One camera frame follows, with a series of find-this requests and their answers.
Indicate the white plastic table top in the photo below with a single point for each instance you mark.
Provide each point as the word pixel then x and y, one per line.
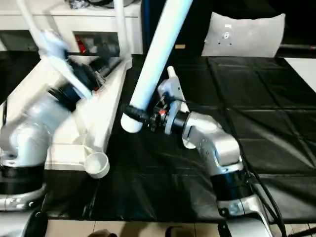
pixel 103 106

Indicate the white plastic table leg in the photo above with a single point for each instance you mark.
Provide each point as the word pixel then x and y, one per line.
pixel 28 17
pixel 121 27
pixel 172 72
pixel 160 49

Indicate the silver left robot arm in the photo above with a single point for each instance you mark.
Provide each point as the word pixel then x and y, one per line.
pixel 32 130

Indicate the red bottle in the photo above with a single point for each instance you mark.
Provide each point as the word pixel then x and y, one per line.
pixel 79 43

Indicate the white glass-door cabinet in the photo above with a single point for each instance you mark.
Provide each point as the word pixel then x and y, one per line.
pixel 64 22

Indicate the small gold label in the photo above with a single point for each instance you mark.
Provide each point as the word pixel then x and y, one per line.
pixel 180 46

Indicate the white curved plastic panel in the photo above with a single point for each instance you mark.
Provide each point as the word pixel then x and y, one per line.
pixel 247 34

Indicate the dark left robot foot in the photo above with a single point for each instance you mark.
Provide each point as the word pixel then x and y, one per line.
pixel 103 234

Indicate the white flat board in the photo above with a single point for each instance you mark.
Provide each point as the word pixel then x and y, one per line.
pixel 303 70

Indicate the black horizontal bar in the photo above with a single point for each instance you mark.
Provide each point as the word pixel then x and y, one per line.
pixel 298 47

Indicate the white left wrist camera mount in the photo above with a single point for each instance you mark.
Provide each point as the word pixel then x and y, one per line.
pixel 56 49

